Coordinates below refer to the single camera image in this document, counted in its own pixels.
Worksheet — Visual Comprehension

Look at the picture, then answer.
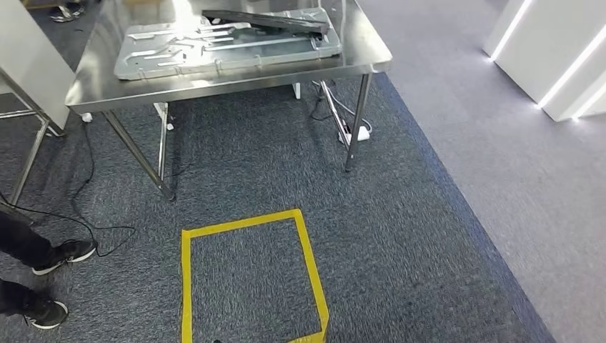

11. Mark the black plastic frame part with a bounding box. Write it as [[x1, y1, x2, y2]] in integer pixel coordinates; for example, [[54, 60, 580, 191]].
[[201, 9, 331, 37]]

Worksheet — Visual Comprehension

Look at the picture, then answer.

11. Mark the stainless steel workbench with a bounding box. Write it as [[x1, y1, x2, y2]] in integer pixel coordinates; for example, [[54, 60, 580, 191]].
[[64, 0, 394, 202]]

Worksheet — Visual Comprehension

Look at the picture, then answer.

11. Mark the white power strip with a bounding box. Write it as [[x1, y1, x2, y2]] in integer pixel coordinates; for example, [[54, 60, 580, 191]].
[[337, 125, 371, 146]]

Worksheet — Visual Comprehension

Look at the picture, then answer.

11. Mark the grey stamped metal panel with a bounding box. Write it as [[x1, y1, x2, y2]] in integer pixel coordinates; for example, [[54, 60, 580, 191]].
[[113, 6, 343, 81]]

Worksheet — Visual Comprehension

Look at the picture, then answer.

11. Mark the yellow floor tape outline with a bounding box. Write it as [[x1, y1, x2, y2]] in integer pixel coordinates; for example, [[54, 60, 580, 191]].
[[180, 208, 330, 343]]

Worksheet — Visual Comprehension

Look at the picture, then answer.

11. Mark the person's left shoe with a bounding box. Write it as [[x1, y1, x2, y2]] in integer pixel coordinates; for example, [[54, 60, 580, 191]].
[[31, 239, 98, 277]]

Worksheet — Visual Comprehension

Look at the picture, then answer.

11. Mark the person's shoe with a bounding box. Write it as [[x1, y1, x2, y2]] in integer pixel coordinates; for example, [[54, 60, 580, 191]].
[[21, 294, 69, 331], [31, 239, 98, 277]]

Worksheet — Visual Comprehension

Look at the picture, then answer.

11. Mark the white counter block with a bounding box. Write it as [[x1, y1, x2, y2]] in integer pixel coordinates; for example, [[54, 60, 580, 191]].
[[482, 0, 606, 123]]

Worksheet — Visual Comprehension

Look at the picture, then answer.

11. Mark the steel side table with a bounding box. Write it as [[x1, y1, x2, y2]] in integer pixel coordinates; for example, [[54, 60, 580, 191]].
[[0, 66, 67, 226]]

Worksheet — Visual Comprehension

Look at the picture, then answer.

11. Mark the chrome stanchion base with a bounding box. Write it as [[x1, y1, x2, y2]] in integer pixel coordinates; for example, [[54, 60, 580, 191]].
[[49, 1, 87, 23]]

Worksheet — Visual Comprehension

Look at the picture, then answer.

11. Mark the person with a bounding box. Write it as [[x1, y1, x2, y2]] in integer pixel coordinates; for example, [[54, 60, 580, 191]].
[[0, 210, 98, 331]]

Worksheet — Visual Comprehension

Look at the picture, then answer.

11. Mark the person's right shoe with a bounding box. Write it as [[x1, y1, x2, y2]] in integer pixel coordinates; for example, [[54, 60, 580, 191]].
[[21, 294, 69, 331]]

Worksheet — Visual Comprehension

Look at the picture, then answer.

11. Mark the white cabinet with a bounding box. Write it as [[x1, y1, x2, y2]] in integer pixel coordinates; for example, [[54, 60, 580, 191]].
[[0, 0, 76, 132]]

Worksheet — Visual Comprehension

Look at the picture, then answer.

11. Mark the black floor cable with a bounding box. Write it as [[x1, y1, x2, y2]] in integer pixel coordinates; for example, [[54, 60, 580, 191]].
[[0, 120, 137, 259]]

